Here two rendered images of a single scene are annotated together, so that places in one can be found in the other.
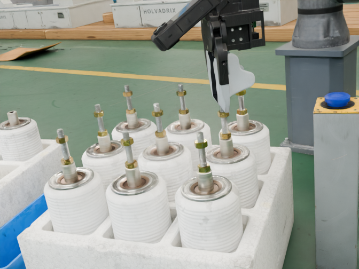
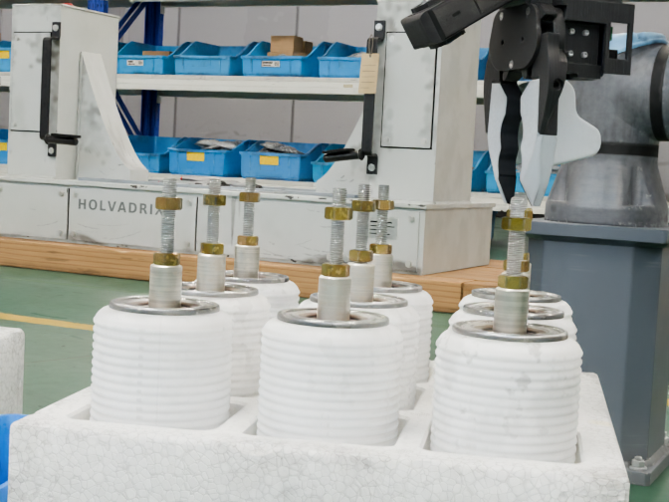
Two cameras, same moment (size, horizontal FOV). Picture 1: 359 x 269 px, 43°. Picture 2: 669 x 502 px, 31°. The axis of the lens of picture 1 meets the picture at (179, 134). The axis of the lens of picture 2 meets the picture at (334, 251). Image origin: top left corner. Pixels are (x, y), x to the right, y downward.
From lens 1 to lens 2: 0.38 m
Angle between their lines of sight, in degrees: 22
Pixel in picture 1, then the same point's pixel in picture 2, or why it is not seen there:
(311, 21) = (598, 167)
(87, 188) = (214, 322)
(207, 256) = (523, 464)
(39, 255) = (63, 477)
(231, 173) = not seen: hidden behind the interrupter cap
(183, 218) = (466, 381)
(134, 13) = (52, 205)
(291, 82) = not seen: hidden behind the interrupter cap
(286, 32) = (435, 289)
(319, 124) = not seen: outside the picture
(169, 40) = (452, 21)
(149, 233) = (365, 430)
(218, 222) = (549, 393)
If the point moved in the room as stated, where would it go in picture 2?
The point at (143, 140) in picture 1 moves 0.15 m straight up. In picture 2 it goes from (276, 304) to (285, 127)
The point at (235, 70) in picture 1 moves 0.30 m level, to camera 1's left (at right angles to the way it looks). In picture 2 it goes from (566, 115) to (153, 88)
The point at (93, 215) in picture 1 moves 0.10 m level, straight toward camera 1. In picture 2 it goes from (213, 395) to (276, 428)
